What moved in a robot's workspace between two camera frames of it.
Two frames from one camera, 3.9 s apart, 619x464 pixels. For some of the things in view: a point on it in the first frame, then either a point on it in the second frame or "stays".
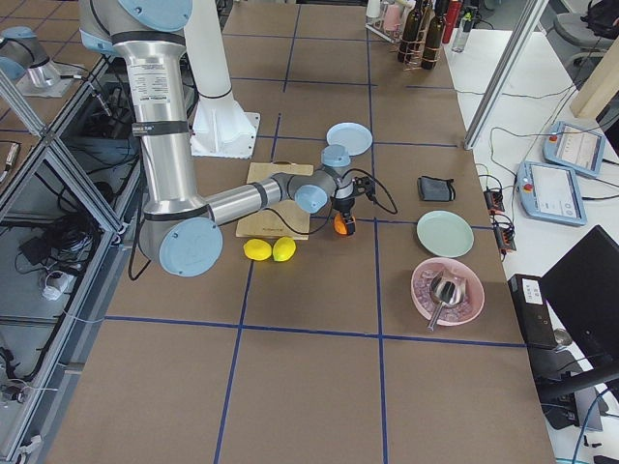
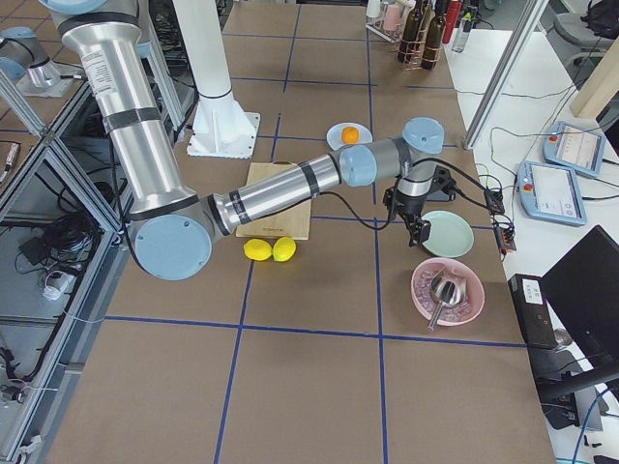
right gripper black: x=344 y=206 -> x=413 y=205
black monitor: x=583 y=289 stays
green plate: x=445 y=233 stays
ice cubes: x=427 y=304 stays
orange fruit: x=339 y=225 -> x=349 y=134
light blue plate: x=356 y=137 stays
